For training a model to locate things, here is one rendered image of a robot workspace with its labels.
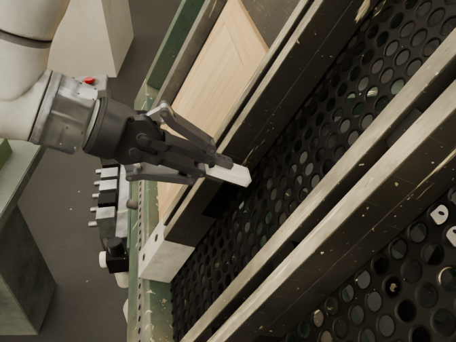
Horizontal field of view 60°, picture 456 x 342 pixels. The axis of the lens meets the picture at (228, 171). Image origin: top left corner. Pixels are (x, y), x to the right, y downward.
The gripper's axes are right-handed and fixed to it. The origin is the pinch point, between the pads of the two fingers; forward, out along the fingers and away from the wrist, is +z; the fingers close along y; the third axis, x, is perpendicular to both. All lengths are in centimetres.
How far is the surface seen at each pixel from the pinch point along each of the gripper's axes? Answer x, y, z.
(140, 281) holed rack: 7.6, -39.7, 2.8
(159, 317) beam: -1.8, -37.2, 5.8
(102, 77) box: 96, -43, -11
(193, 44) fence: 69, -8, 6
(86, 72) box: 285, -143, -5
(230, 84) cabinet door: 31.7, 0.0, 6.6
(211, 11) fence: 69, 3, 6
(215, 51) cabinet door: 51, -1, 7
